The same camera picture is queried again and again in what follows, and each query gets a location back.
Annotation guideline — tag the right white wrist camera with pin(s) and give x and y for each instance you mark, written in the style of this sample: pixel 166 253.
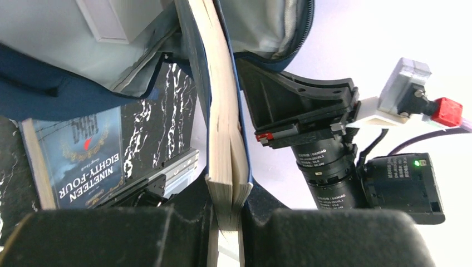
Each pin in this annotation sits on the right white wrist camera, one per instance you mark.
pixel 382 111

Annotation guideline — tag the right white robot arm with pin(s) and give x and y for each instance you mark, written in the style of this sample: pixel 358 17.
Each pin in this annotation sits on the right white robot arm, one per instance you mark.
pixel 339 178

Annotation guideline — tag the aluminium rail frame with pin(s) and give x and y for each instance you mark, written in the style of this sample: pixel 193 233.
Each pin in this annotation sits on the aluminium rail frame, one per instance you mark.
pixel 170 179

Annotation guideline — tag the blue Animal Farm book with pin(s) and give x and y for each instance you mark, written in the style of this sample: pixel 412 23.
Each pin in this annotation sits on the blue Animal Farm book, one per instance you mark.
pixel 228 175

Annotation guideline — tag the navy blue student backpack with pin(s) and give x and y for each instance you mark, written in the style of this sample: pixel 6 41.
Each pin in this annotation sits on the navy blue student backpack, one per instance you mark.
pixel 52 68

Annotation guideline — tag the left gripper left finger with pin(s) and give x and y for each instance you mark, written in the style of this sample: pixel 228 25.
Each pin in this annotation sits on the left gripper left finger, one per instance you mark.
pixel 140 236

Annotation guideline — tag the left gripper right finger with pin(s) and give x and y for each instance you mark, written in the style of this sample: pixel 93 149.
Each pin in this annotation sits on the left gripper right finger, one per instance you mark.
pixel 333 238

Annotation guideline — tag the Nineteen Eighty-Four book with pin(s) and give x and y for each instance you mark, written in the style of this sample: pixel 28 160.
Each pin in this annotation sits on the Nineteen Eighty-Four book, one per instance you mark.
pixel 75 164

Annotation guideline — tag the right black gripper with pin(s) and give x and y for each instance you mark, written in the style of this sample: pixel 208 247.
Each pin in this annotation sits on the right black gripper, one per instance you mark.
pixel 288 110

